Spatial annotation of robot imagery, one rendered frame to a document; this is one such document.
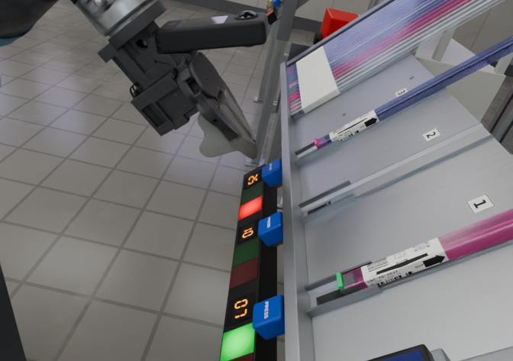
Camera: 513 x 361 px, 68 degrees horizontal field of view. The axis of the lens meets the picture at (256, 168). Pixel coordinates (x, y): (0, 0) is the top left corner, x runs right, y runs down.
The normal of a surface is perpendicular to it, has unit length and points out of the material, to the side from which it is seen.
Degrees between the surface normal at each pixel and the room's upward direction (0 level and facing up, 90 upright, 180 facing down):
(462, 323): 45
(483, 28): 90
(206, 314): 0
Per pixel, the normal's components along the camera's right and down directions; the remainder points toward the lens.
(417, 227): -0.56, -0.71
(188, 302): 0.18, -0.82
